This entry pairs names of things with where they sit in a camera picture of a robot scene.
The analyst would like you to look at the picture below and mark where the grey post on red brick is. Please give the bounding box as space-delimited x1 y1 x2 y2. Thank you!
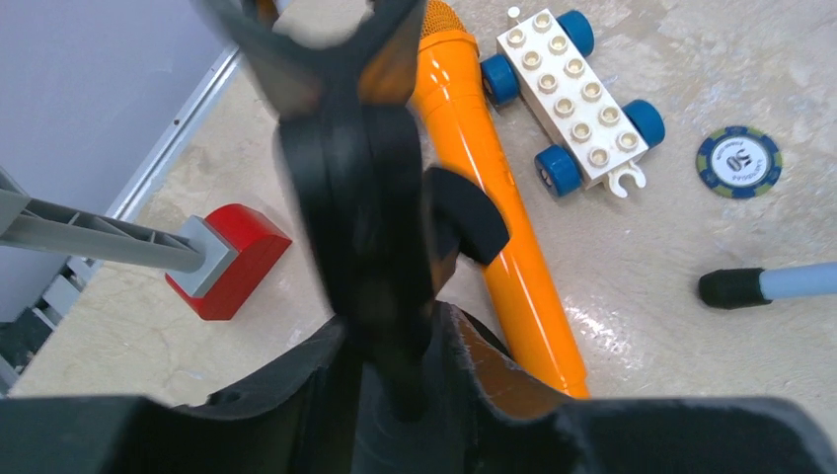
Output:
1 173 292 321

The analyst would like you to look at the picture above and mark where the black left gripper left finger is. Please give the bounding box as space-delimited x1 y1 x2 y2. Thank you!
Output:
170 318 363 473

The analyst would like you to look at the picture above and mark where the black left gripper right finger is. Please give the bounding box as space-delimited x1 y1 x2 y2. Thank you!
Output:
431 302 589 473

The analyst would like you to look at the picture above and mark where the toy brick car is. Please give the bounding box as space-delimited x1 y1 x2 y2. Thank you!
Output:
480 6 665 198

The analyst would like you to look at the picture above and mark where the black microphone stand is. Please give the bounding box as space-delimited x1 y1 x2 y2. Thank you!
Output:
190 0 511 424

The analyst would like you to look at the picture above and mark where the aluminium left edge rail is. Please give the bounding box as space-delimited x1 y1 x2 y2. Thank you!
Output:
0 45 243 394

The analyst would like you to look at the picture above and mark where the light blue music stand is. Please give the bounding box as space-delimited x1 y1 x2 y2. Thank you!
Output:
697 262 836 310

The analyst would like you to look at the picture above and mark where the orange toy microphone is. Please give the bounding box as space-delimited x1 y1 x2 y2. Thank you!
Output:
255 0 592 400

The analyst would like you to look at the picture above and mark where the black ring marker near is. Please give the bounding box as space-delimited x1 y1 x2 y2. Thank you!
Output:
696 125 784 199

